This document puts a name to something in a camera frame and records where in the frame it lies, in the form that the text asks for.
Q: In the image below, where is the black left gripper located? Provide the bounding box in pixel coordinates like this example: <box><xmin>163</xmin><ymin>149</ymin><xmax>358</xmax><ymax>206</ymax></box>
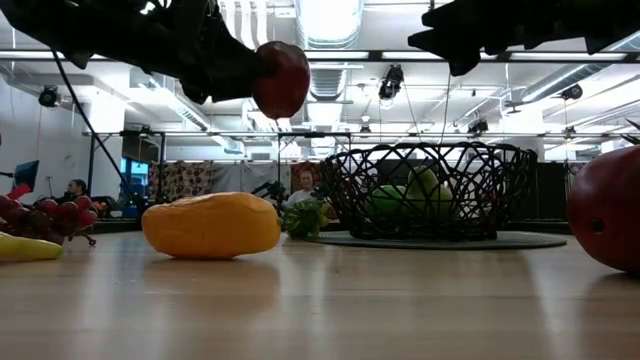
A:
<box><xmin>114</xmin><ymin>0</ymin><xmax>275</xmax><ymax>105</ymax></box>

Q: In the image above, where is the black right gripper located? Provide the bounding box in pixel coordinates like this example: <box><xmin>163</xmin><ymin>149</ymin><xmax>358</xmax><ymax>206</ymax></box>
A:
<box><xmin>407</xmin><ymin>0</ymin><xmax>617</xmax><ymax>77</ymax></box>

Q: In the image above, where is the dark red apple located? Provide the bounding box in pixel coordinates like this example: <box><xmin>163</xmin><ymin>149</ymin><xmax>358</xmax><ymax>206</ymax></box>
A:
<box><xmin>252</xmin><ymin>40</ymin><xmax>312</xmax><ymax>120</ymax></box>

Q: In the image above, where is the yellow orange mango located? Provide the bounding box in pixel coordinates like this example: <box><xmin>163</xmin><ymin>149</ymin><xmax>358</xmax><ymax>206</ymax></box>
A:
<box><xmin>141</xmin><ymin>191</ymin><xmax>282</xmax><ymax>260</ymax></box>

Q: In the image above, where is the small green leafy vegetable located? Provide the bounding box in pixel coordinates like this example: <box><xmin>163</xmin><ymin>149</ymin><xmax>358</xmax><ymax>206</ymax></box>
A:
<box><xmin>282</xmin><ymin>198</ymin><xmax>326</xmax><ymax>240</ymax></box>

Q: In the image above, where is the green pear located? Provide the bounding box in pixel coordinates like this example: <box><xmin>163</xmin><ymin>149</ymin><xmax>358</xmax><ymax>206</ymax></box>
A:
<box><xmin>405</xmin><ymin>166</ymin><xmax>455</xmax><ymax>221</ymax></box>

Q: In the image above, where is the black woven wire basket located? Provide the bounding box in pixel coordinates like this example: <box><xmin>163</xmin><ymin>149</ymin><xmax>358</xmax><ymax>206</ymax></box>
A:
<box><xmin>318</xmin><ymin>141</ymin><xmax>539</xmax><ymax>242</ymax></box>

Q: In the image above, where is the red grape bunch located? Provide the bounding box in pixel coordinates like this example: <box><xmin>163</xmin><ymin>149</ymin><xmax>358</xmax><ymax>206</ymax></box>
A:
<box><xmin>0</xmin><ymin>194</ymin><xmax>100</xmax><ymax>247</ymax></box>

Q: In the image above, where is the large red apple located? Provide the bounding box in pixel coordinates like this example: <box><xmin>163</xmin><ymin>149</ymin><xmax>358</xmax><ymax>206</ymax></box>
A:
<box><xmin>566</xmin><ymin>144</ymin><xmax>640</xmax><ymax>275</ymax></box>

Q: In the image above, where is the yellow banana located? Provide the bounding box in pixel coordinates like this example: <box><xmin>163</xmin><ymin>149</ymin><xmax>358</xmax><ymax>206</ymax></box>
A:
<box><xmin>0</xmin><ymin>231</ymin><xmax>65</xmax><ymax>262</ymax></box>

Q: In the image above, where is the white LED light strip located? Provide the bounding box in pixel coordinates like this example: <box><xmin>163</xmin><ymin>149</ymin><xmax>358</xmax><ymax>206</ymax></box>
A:
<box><xmin>382</xmin><ymin>51</ymin><xmax>501</xmax><ymax>61</ymax></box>
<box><xmin>304</xmin><ymin>51</ymin><xmax>371</xmax><ymax>60</ymax></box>
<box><xmin>509</xmin><ymin>51</ymin><xmax>629</xmax><ymax>61</ymax></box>
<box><xmin>0</xmin><ymin>51</ymin><xmax>109</xmax><ymax>60</ymax></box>

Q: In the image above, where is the brown floral cloth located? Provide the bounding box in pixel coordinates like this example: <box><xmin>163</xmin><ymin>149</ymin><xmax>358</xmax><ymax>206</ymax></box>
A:
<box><xmin>148</xmin><ymin>160</ymin><xmax>214</xmax><ymax>222</ymax></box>

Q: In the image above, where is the person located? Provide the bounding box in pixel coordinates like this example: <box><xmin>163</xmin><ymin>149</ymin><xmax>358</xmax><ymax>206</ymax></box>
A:
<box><xmin>62</xmin><ymin>178</ymin><xmax>90</xmax><ymax>205</ymax></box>
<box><xmin>284</xmin><ymin>169</ymin><xmax>324</xmax><ymax>210</ymax></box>

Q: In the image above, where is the bright blue monitor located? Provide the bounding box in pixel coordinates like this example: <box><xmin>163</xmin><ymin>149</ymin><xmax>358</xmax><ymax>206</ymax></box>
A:
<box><xmin>119</xmin><ymin>156</ymin><xmax>151</xmax><ymax>201</ymax></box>

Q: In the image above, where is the round grey placemat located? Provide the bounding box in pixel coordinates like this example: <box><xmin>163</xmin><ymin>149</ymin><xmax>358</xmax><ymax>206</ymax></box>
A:
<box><xmin>306</xmin><ymin>229</ymin><xmax>568</xmax><ymax>251</ymax></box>

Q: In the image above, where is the tilted blue screen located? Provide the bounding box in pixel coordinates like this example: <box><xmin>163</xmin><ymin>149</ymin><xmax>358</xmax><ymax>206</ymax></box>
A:
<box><xmin>12</xmin><ymin>159</ymin><xmax>41</xmax><ymax>194</ymax></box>

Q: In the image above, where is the red flat object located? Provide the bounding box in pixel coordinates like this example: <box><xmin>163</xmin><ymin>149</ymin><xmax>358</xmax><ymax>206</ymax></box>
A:
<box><xmin>5</xmin><ymin>183</ymin><xmax>34</xmax><ymax>201</ymax></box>

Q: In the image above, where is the black overhead camera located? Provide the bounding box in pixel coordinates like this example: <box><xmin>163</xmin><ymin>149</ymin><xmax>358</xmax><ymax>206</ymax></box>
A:
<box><xmin>377</xmin><ymin>63</ymin><xmax>406</xmax><ymax>101</ymax></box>

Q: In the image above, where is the black aluminium rig frame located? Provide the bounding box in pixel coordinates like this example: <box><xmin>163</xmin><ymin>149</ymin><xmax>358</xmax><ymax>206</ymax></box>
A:
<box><xmin>0</xmin><ymin>48</ymin><xmax>640</xmax><ymax>235</ymax></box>

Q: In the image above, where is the black background station frame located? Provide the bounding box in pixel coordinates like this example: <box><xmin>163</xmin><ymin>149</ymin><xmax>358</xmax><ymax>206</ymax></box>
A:
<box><xmin>82</xmin><ymin>130</ymin><xmax>354</xmax><ymax>224</ymax></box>

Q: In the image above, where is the silver ceiling duct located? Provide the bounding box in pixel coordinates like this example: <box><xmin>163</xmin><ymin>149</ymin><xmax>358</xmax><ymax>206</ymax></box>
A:
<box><xmin>294</xmin><ymin>0</ymin><xmax>365</xmax><ymax>50</ymax></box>

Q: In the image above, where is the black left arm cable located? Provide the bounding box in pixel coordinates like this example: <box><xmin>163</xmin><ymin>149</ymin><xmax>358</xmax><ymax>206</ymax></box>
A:
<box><xmin>49</xmin><ymin>48</ymin><xmax>137</xmax><ymax>202</ymax></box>

